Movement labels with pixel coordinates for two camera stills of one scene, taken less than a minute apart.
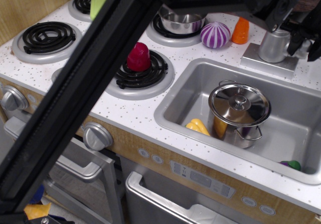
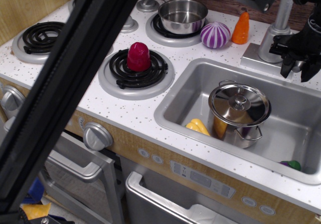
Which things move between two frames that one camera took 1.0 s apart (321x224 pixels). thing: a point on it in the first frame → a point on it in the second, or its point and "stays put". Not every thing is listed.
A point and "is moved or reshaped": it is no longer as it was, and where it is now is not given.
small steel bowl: (181, 21) stays put
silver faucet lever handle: (301, 52) is moved or reshaped
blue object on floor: (38, 195) stays put
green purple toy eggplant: (293, 164) stays put
